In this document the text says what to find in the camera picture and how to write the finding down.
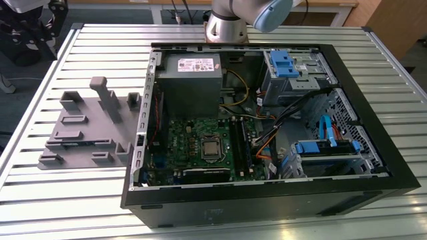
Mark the wooden desk with white frame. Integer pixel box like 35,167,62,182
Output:
290,0,360,27

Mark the orange wire bundle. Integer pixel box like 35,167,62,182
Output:
255,141,280,161

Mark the grey parts rack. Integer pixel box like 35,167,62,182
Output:
36,76,142,171

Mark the metal CPU socket cover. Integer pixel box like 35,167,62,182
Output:
199,134,226,164

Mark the black PC case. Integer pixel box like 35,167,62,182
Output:
119,41,422,229

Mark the RAM stick with black chips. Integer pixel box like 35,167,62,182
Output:
62,141,111,146
240,119,254,167

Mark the yellow power wire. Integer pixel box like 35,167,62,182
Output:
219,69,251,108

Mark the black cable bundle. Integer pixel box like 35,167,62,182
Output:
252,88,335,146

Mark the blue flat data wire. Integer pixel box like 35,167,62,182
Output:
319,114,339,147

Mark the grey power supply unit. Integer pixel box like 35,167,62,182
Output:
155,52,224,120

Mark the hard disk in blue carrier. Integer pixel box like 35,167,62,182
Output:
292,139,363,157

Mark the wooden cabinet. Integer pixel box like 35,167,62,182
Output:
364,0,427,68

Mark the grey metal drive cage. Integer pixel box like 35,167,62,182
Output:
260,49,339,107

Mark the blue plastic drive bracket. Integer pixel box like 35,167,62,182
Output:
270,49,300,79

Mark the green motherboard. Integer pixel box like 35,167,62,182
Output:
146,116,268,185

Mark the white floor cable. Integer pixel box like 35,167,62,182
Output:
8,76,43,82

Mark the blue board connector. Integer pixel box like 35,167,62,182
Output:
151,154,167,169

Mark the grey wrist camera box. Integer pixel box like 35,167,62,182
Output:
6,0,46,14

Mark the black graphics card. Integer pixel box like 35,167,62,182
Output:
172,166,232,185

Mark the grey metal disk bay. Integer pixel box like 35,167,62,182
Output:
278,138,390,180

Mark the silver CPU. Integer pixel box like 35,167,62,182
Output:
202,141,222,157

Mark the black mesh waste bin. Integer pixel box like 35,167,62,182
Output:
10,56,44,67

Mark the white desk foot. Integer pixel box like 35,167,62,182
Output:
0,72,18,95

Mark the black RAM slot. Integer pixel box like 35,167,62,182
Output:
231,117,244,176

